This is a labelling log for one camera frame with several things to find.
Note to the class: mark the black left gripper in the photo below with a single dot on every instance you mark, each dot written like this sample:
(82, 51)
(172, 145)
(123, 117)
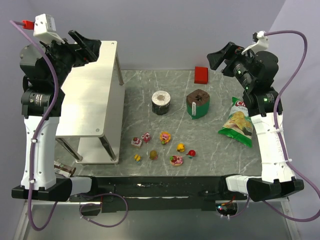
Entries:
(81, 47)

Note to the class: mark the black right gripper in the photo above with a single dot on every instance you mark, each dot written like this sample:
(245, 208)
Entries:
(227, 63)

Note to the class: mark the yellow pink lion toy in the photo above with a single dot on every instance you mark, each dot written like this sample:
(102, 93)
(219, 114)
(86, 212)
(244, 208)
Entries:
(164, 137)

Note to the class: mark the pink red mushroom toy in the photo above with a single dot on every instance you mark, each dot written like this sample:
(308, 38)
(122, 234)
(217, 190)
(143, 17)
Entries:
(146, 137)

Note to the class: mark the strawberry cake toy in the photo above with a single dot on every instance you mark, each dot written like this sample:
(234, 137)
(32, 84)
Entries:
(136, 142)

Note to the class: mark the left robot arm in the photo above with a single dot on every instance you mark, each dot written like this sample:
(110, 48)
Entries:
(46, 67)

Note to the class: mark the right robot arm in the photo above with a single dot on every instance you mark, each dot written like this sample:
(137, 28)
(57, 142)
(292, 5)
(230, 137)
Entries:
(277, 179)

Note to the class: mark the white two-tier shelf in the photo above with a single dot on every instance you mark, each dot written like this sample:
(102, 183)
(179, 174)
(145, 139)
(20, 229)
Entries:
(90, 125)

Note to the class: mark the red block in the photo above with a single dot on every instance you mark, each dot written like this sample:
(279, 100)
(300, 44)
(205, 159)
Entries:
(201, 75)

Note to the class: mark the brown and green cup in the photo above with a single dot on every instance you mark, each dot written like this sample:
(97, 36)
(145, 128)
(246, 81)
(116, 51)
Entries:
(197, 104)

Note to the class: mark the black and white tape roll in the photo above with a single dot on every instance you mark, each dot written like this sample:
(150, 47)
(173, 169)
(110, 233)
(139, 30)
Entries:
(160, 102)

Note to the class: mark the green chips bag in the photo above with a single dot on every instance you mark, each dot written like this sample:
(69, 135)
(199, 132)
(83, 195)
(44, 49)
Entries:
(239, 125)

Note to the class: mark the yellow duck toy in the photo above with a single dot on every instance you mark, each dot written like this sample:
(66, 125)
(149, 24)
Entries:
(180, 148)

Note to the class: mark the pink donut toy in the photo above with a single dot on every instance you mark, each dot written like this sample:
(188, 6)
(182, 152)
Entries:
(176, 161)

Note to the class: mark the olive round toy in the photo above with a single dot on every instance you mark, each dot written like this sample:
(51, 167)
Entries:
(153, 155)

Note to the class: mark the yellow bee toy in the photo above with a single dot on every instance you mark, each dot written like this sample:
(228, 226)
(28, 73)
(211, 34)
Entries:
(137, 158)

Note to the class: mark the brown snack bar wrapper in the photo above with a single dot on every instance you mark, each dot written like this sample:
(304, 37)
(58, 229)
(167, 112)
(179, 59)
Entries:
(64, 170)

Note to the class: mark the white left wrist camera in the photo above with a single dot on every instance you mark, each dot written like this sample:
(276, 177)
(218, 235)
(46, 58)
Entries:
(45, 29)

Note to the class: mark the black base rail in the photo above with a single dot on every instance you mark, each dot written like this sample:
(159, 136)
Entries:
(147, 193)

